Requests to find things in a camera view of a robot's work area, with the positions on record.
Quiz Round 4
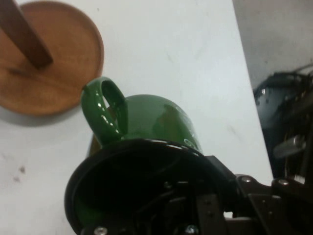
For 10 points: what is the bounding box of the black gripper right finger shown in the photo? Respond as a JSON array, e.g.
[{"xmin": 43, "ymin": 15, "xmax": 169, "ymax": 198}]
[{"xmin": 207, "ymin": 154, "xmax": 313, "ymax": 235}]

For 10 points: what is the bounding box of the green enamel mug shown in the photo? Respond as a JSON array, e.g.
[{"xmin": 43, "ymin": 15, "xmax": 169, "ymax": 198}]
[{"xmin": 64, "ymin": 76, "xmax": 237, "ymax": 235}]

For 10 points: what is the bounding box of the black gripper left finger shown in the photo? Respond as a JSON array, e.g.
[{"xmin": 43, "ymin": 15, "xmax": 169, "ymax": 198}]
[{"xmin": 133, "ymin": 186, "xmax": 230, "ymax": 235}]

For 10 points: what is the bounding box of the brown wooden mug tree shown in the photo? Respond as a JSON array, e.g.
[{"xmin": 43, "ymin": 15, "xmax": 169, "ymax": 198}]
[{"xmin": 0, "ymin": 0, "xmax": 105, "ymax": 118}]

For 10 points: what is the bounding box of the black round floor object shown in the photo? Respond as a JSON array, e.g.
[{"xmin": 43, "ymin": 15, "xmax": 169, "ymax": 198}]
[{"xmin": 253, "ymin": 62, "xmax": 313, "ymax": 178}]

